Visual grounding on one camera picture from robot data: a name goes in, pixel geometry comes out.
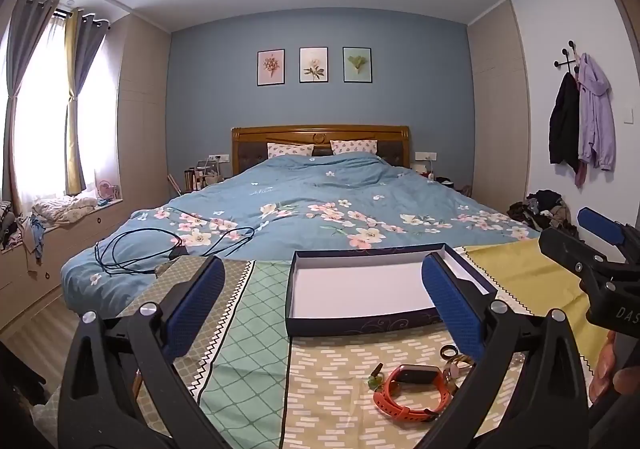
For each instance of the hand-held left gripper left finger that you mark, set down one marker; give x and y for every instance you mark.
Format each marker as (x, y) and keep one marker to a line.
(200, 304)

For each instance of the white floral cloth bundle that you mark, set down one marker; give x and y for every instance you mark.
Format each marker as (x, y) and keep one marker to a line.
(65, 209)

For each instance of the green jade pendant bead loop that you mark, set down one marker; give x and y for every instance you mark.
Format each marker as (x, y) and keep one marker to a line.
(374, 381)

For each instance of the orange smartwatch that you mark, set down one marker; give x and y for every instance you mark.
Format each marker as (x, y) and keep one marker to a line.
(387, 401)

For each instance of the black jacket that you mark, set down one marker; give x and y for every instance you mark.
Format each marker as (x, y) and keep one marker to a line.
(562, 124)

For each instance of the cream framed flower picture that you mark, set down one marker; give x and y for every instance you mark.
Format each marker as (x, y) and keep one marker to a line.
(314, 65)

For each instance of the yellow grey curtain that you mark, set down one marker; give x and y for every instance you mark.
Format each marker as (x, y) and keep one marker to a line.
(82, 79)

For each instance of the black wall coat hook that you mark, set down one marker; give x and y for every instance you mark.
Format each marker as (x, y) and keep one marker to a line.
(565, 61)

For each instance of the mauve hanging garment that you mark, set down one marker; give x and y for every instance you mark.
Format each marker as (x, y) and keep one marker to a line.
(580, 174)

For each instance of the colourful clothes heap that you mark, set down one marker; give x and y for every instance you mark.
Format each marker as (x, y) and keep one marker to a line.
(20, 229)

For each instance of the green framed leaf picture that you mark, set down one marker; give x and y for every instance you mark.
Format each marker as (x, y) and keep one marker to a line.
(357, 64)

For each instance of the small pink fan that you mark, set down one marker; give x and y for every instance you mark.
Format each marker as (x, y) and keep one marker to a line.
(106, 191)

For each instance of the dark blue shallow box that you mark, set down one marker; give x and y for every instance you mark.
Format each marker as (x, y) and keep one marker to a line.
(360, 286)

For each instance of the bedside table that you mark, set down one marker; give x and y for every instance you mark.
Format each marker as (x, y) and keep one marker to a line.
(437, 176)
(202, 176)

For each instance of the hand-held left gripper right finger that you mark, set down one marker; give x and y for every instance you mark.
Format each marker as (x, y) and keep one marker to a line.
(450, 299)

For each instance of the pile of dark clothes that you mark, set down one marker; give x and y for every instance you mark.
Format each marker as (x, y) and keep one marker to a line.
(542, 211)

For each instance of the white wall socket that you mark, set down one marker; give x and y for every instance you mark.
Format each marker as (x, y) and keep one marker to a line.
(424, 156)
(219, 159)

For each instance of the person's right hand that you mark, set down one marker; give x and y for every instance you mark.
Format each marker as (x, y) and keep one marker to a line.
(600, 369)

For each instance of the wooden door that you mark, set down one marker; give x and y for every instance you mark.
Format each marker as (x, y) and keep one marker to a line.
(627, 19)

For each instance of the wooden bed headboard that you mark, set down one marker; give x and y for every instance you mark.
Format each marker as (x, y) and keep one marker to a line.
(320, 134)

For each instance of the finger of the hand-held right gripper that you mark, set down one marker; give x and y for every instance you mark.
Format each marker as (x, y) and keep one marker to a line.
(597, 224)
(565, 249)

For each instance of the blue floral duvet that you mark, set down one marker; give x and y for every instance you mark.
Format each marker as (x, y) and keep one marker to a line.
(310, 179)

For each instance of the purple jacket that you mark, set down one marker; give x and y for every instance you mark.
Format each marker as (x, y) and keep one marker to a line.
(595, 119)

